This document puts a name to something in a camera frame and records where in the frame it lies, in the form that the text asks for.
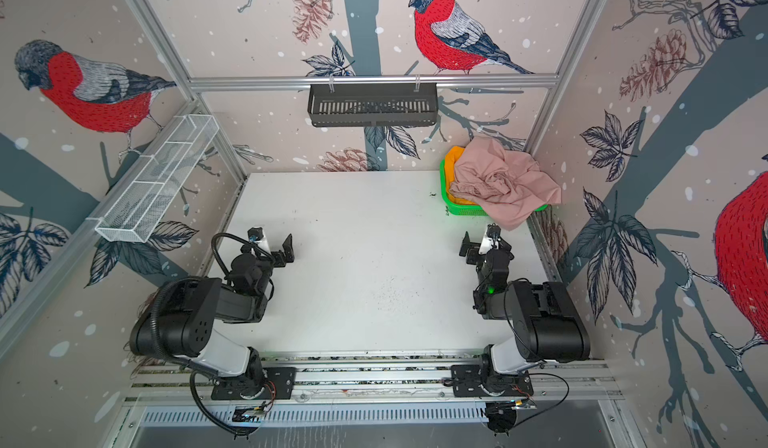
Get pink shorts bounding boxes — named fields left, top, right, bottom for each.
left=448, top=137, right=562, bottom=231

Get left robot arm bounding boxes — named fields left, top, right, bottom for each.
left=129, top=227, right=295, bottom=394

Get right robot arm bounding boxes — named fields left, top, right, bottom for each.
left=459, top=224, right=591, bottom=396

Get orange shorts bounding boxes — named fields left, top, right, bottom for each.
left=442, top=146, right=475, bottom=206

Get green plastic basket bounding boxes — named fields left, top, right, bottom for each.
left=439, top=158, right=548, bottom=218

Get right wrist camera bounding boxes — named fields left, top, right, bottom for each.
left=478, top=224, right=502, bottom=255

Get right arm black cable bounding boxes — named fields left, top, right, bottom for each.
left=509, top=372, right=571, bottom=431

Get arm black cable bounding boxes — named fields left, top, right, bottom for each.
left=190, top=369, right=268, bottom=438
left=509, top=372, right=571, bottom=431

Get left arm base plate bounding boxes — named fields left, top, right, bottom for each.
left=211, top=367, right=297, bottom=401

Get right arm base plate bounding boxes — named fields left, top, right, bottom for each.
left=441, top=364, right=533, bottom=398

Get aluminium mounting rail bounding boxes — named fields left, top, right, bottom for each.
left=128, top=354, right=622, bottom=404

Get black wall shelf basket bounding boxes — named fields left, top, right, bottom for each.
left=307, top=83, right=439, bottom=128

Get white wire wall basket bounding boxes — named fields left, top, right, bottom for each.
left=95, top=114, right=219, bottom=243

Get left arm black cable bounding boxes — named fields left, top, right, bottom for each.
left=190, top=369, right=268, bottom=438

